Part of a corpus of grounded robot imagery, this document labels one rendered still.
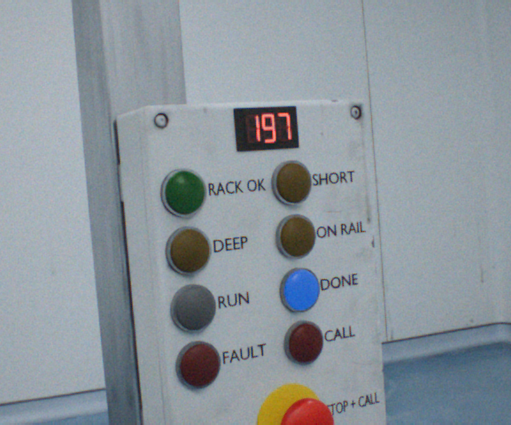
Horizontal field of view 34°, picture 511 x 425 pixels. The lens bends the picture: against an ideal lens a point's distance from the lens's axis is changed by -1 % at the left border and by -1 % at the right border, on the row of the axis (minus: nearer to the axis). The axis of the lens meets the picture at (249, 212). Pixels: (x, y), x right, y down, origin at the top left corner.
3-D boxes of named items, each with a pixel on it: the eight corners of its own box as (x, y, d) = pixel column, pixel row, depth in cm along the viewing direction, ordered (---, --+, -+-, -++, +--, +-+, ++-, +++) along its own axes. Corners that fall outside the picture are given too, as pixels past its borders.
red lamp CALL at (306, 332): (327, 359, 56) (324, 320, 56) (293, 367, 55) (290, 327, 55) (320, 358, 57) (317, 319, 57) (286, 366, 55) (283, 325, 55)
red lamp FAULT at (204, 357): (223, 383, 52) (220, 340, 52) (184, 392, 51) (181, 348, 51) (218, 381, 53) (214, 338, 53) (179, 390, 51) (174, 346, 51)
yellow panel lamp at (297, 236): (319, 255, 56) (316, 213, 56) (284, 259, 54) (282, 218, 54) (312, 254, 56) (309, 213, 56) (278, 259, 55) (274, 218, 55)
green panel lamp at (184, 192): (209, 212, 52) (205, 168, 51) (169, 217, 50) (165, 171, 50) (204, 212, 52) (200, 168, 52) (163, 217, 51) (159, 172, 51)
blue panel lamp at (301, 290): (323, 307, 56) (320, 267, 56) (289, 314, 55) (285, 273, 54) (316, 306, 57) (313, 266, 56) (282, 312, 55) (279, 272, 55)
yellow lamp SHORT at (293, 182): (315, 201, 56) (312, 160, 55) (281, 204, 54) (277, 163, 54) (308, 201, 56) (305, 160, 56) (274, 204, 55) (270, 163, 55)
